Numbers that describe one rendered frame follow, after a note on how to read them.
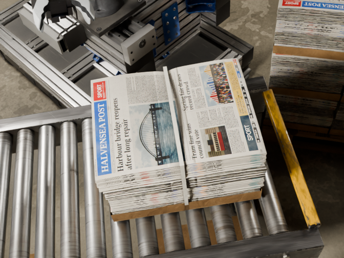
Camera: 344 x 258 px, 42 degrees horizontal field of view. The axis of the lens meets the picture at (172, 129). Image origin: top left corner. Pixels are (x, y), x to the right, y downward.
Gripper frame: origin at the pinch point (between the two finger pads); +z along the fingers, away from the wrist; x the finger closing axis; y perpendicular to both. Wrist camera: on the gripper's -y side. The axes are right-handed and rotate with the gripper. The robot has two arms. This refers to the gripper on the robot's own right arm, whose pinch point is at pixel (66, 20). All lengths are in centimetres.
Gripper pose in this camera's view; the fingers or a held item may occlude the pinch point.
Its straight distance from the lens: 99.3
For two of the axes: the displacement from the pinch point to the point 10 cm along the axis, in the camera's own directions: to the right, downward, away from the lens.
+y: -0.5, 6.1, 7.9
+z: 3.3, 7.5, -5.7
